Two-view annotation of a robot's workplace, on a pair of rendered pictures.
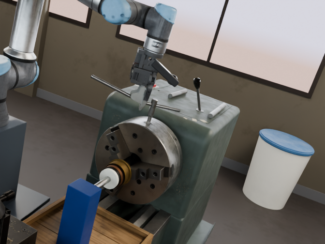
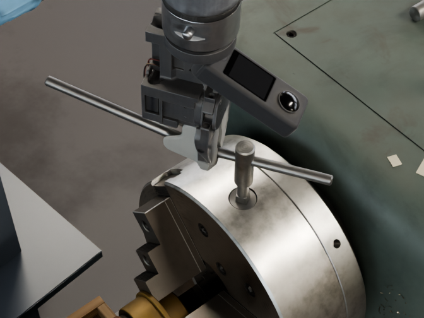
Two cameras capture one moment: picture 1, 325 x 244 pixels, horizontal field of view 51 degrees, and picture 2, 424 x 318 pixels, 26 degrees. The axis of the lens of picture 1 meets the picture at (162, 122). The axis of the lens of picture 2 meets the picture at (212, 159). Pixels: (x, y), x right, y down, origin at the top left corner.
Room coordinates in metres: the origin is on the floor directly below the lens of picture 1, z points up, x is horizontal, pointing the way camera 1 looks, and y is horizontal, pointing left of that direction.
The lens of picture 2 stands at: (0.60, -0.27, 2.10)
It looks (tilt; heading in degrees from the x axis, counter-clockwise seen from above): 50 degrees down; 32
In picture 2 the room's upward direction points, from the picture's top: straight up
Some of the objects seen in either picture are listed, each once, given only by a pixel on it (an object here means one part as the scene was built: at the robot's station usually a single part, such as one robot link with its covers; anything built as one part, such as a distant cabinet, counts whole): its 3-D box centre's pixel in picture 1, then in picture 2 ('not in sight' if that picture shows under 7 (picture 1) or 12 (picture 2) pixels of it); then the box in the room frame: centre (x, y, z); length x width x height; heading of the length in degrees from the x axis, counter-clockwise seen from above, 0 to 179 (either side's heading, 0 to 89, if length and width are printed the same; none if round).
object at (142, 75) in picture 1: (146, 68); (192, 70); (1.16, 0.10, 1.43); 0.09 x 0.08 x 0.12; 104
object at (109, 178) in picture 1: (99, 185); not in sight; (0.94, 0.14, 1.08); 0.13 x 0.07 x 0.07; 161
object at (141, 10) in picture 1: (132, 12); not in sight; (1.16, 0.19, 1.60); 0.11 x 0.11 x 0.08; 79
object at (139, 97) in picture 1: (139, 98); (188, 147); (1.15, 0.10, 1.33); 0.06 x 0.03 x 0.09; 104
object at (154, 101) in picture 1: (150, 114); (243, 178); (1.18, 0.05, 1.28); 0.02 x 0.02 x 0.12
